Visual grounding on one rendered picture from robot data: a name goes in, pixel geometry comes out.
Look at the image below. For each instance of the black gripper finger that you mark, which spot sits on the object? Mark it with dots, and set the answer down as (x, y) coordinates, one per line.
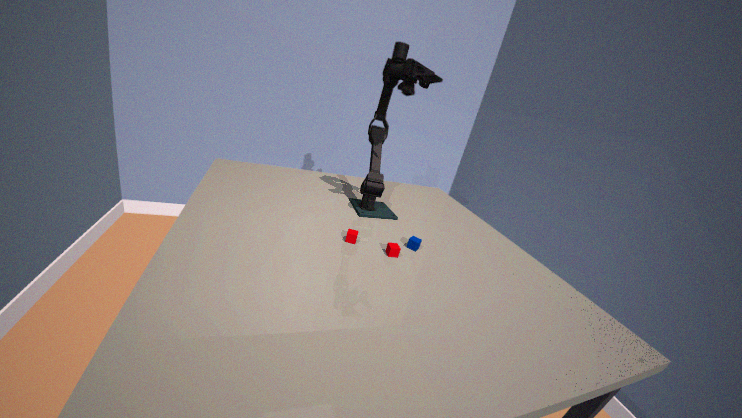
(421, 70)
(432, 79)

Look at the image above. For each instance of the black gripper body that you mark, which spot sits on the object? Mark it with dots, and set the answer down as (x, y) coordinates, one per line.
(406, 70)

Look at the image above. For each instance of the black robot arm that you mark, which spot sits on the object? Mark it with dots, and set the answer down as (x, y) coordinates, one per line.
(373, 186)

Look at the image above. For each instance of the red cube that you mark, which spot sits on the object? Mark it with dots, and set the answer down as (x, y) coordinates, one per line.
(351, 236)
(393, 250)

